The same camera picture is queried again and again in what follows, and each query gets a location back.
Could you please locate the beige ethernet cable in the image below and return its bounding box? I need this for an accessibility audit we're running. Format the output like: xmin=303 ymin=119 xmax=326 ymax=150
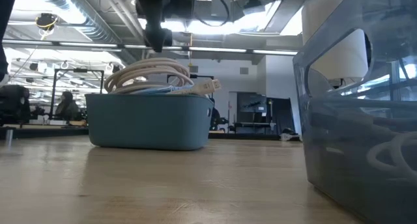
xmin=112 ymin=79 xmax=222 ymax=95
xmin=104 ymin=57 xmax=196 ymax=90

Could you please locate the black distant rig frame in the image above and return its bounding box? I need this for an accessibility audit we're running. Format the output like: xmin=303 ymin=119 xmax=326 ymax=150
xmin=50 ymin=68 xmax=105 ymax=120

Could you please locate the black left wrist camera cable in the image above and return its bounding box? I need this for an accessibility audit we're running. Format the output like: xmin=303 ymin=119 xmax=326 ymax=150
xmin=194 ymin=0 xmax=231 ymax=27

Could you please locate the black ceiling cord reel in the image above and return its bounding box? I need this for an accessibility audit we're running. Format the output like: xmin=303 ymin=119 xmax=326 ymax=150
xmin=35 ymin=12 xmax=60 ymax=40

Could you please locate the teal plastic bin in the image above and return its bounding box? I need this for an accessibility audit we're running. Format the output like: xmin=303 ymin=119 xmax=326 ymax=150
xmin=85 ymin=92 xmax=214 ymax=152

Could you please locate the silver ceiling duct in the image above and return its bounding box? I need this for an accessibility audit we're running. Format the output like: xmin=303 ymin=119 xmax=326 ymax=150
xmin=29 ymin=0 xmax=122 ymax=44

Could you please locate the dark translucent plastic bin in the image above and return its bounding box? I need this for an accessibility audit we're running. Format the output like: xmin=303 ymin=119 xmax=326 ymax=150
xmin=292 ymin=0 xmax=417 ymax=224

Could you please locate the wall monitor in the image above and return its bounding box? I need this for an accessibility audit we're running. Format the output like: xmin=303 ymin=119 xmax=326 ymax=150
xmin=237 ymin=93 xmax=267 ymax=114

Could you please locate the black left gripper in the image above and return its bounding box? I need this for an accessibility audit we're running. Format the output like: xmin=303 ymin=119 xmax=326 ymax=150
xmin=135 ymin=0 xmax=203 ymax=53

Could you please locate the black aluminium rig frame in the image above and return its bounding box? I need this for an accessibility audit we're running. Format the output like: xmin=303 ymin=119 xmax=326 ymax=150
xmin=0 ymin=125 xmax=302 ymax=147

